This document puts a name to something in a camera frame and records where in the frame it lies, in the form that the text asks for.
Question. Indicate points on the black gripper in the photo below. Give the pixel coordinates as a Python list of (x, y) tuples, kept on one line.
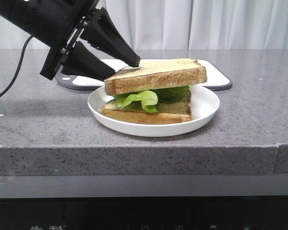
[(61, 25)]

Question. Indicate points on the bread slice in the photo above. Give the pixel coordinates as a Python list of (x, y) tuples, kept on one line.
[(153, 75), (172, 113)]

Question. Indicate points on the green lettuce leaf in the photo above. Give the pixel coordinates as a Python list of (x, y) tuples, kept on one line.
[(149, 99)]

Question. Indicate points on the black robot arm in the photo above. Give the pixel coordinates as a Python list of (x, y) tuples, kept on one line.
[(25, 14)]

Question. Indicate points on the white curtain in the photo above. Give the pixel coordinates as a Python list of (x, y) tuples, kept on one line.
[(200, 24)]

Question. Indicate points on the white round plate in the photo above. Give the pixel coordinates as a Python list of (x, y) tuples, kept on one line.
[(204, 105)]

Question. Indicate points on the white cutting board grey rim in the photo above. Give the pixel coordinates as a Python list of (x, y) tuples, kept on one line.
[(216, 81)]

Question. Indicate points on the black appliance control panel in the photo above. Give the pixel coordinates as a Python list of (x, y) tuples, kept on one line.
[(146, 213)]

